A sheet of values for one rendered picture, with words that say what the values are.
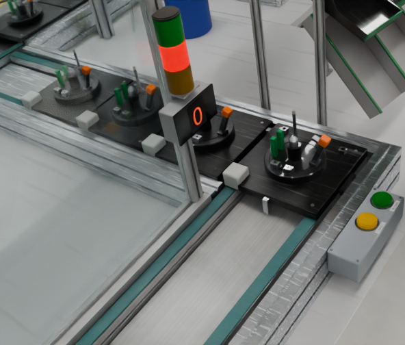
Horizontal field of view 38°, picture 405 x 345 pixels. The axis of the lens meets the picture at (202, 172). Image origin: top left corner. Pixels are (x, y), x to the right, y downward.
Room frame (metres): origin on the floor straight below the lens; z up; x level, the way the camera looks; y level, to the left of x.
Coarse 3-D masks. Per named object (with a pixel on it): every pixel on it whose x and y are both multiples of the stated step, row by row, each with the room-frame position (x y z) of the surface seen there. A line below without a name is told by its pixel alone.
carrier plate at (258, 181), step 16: (272, 128) 1.16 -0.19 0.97; (336, 144) 1.04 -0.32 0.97; (352, 144) 1.03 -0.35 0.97; (256, 160) 1.05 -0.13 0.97; (336, 160) 0.99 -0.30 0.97; (352, 160) 0.98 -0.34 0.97; (256, 176) 0.99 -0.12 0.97; (320, 176) 0.95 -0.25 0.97; (336, 176) 0.94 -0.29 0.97; (256, 192) 0.94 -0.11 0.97; (272, 192) 0.93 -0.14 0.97; (288, 192) 0.92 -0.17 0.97; (304, 192) 0.91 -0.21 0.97; (320, 192) 0.90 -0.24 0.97; (336, 192) 0.90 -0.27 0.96; (288, 208) 0.89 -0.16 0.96; (304, 208) 0.86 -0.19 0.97; (320, 208) 0.85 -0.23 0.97
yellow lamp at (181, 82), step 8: (168, 72) 0.94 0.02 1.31; (176, 72) 0.93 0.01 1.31; (184, 72) 0.93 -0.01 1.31; (168, 80) 0.94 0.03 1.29; (176, 80) 0.93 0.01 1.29; (184, 80) 0.93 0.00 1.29; (192, 80) 0.95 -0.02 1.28; (168, 88) 0.95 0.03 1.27; (176, 88) 0.93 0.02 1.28; (184, 88) 0.93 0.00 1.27; (192, 88) 0.94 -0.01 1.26
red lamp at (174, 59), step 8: (184, 40) 0.95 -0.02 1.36; (160, 48) 0.95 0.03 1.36; (168, 48) 0.93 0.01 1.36; (176, 48) 0.93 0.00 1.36; (184, 48) 0.94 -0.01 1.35; (168, 56) 0.93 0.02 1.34; (176, 56) 0.93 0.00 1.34; (184, 56) 0.94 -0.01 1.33; (168, 64) 0.94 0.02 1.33; (176, 64) 0.93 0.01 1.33; (184, 64) 0.94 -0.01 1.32
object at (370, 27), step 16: (336, 0) 1.22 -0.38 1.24; (352, 0) 1.22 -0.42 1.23; (368, 0) 1.22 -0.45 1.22; (384, 0) 1.21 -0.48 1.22; (336, 16) 1.16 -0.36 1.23; (352, 16) 1.17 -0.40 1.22; (368, 16) 1.17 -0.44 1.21; (384, 16) 1.18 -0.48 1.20; (352, 32) 1.13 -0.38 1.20; (368, 32) 1.13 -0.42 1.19
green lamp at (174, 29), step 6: (174, 18) 0.94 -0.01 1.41; (180, 18) 0.95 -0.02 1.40; (156, 24) 0.94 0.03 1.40; (162, 24) 0.93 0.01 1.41; (168, 24) 0.93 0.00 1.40; (174, 24) 0.94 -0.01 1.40; (180, 24) 0.94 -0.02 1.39; (156, 30) 0.95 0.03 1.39; (162, 30) 0.94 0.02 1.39; (168, 30) 0.93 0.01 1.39; (174, 30) 0.93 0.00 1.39; (180, 30) 0.94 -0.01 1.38; (156, 36) 0.95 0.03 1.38; (162, 36) 0.94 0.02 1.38; (168, 36) 0.93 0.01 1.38; (174, 36) 0.93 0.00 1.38; (180, 36) 0.94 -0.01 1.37; (162, 42) 0.94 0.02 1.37; (168, 42) 0.93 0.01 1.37; (174, 42) 0.93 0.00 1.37; (180, 42) 0.94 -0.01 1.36
